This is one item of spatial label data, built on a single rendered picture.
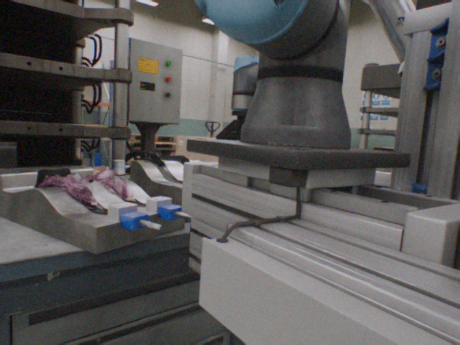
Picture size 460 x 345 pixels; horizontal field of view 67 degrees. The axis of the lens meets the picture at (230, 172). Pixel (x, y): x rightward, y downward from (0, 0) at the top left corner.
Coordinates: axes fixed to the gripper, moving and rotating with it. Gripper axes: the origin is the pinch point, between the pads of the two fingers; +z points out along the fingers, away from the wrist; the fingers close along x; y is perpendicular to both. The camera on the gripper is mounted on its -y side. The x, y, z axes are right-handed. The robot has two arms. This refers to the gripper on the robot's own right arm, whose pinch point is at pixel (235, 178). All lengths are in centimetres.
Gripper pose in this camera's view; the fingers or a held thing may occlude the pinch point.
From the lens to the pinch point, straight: 104.7
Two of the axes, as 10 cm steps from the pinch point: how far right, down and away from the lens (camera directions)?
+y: 6.3, 1.3, -7.6
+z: -0.6, 9.9, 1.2
